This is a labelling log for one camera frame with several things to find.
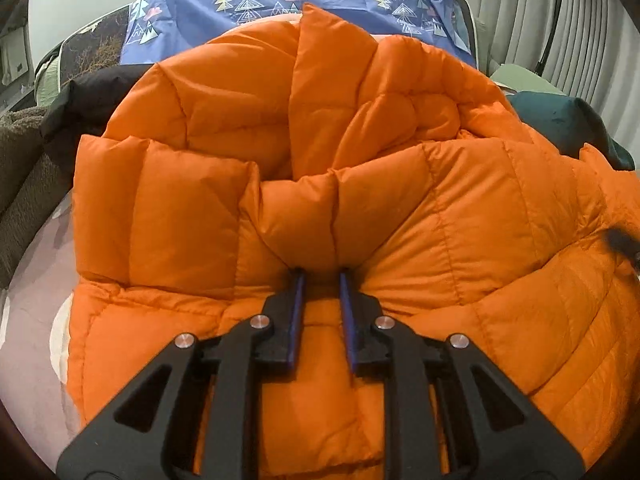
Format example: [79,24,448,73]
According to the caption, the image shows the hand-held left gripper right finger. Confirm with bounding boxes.
[339,269,586,480]

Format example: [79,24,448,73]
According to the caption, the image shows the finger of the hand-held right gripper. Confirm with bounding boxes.
[607,227,640,266]

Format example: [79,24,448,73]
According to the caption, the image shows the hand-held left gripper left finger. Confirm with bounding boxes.
[56,267,307,480]

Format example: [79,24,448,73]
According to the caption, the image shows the orange puffer jacket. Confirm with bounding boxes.
[65,2,640,480]

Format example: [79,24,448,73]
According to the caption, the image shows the dark green fleece garment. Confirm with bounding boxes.
[510,90,636,171]

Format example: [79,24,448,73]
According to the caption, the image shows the light green pillow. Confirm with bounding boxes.
[490,62,566,96]

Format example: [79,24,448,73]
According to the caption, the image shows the white pleated curtain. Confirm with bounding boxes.
[475,0,640,126]

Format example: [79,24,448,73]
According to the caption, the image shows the black floor lamp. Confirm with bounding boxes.
[535,0,583,76]

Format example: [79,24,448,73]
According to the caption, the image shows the pink dotted bed sheet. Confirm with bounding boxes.
[0,195,86,456]

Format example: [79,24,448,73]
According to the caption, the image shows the black garment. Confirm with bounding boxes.
[40,65,156,161]

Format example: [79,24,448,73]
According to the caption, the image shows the brown fleece blanket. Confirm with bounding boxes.
[0,105,76,291]

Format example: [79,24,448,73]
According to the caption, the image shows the blue tree-print pillow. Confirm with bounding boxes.
[120,0,476,68]

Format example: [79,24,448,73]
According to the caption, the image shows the dark branch-print pillow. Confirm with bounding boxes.
[55,7,131,86]

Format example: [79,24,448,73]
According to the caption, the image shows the green quilted pillow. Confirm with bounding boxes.
[35,56,65,105]

